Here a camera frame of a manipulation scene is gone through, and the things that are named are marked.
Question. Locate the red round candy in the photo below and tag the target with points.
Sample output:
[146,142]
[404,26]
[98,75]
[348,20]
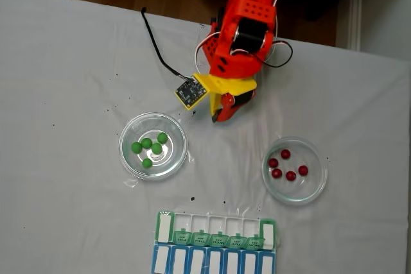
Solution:
[303,170]
[276,173]
[273,162]
[291,176]
[285,154]

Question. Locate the green round candy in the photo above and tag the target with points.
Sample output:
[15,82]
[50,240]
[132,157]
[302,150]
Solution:
[156,148]
[147,163]
[146,143]
[136,147]
[162,137]

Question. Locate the clear glass dish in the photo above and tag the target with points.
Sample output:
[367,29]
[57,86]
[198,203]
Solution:
[135,123]
[298,190]

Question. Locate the green blue weekly pill organizer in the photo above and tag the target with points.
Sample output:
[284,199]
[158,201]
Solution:
[199,222]

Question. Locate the white door trim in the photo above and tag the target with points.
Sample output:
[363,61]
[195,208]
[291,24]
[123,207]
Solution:
[354,14]

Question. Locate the white tablecloth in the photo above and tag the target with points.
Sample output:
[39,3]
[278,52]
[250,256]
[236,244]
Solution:
[64,94]

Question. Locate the camera board in yellow mount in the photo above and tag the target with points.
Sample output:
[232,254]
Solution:
[189,91]

